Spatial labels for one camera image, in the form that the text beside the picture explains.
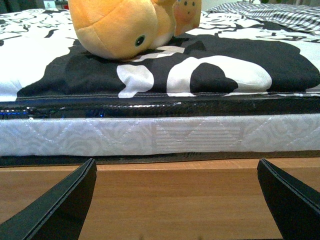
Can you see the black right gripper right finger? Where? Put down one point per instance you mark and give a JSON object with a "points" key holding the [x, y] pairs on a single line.
{"points": [[294, 206]]}

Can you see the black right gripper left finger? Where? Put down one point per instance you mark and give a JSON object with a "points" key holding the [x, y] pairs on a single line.
{"points": [[60, 213]]}

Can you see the orange plush toy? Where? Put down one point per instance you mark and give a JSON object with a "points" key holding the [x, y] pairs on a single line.
{"points": [[121, 29]]}

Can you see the white quilted mattress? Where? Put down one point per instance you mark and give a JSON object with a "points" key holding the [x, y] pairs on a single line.
{"points": [[70, 131]]}

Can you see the black white patterned bedspread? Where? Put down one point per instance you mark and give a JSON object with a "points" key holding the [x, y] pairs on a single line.
{"points": [[228, 54]]}

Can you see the striped grey pillow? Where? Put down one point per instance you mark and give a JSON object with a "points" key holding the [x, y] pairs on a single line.
{"points": [[301, 18]]}

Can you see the plush toy paper tag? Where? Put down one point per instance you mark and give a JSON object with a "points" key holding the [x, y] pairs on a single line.
{"points": [[187, 15]]}

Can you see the wooden bed frame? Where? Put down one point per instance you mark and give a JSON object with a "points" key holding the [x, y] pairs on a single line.
{"points": [[195, 200]]}

